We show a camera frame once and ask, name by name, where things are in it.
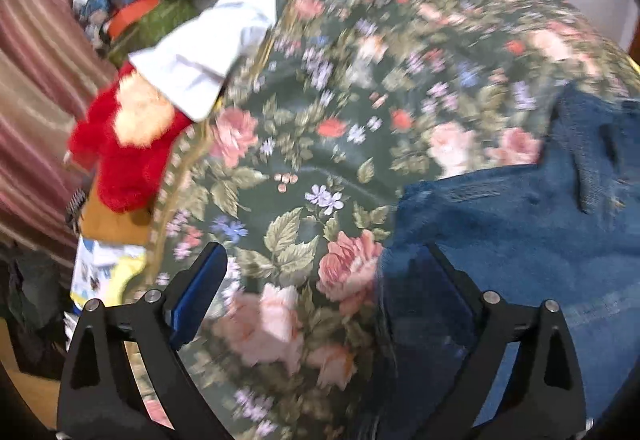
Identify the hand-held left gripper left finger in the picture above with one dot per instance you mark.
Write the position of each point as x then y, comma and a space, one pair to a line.
197, 292

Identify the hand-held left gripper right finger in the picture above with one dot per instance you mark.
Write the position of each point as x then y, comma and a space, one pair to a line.
452, 292

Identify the blue denim jeans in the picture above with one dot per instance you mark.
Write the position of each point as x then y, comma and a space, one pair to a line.
500, 230

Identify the printed yellow white sheet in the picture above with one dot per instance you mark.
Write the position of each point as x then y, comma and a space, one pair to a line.
107, 265

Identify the brown cardboard piece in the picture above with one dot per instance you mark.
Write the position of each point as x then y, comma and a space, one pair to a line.
107, 225

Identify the red plush toy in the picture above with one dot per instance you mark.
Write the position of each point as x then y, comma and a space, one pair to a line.
120, 169

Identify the dark cloth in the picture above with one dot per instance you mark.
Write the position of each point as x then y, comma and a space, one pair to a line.
30, 295

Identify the green floral blanket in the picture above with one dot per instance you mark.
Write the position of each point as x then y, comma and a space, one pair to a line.
350, 69

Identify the white cloth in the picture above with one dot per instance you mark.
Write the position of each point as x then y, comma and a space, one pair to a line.
210, 44

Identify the green bag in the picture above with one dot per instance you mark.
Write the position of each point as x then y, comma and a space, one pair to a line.
167, 19

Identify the striped pink curtain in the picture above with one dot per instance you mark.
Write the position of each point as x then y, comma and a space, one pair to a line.
35, 69

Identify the orange cloth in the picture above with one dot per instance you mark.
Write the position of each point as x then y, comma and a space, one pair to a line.
132, 12

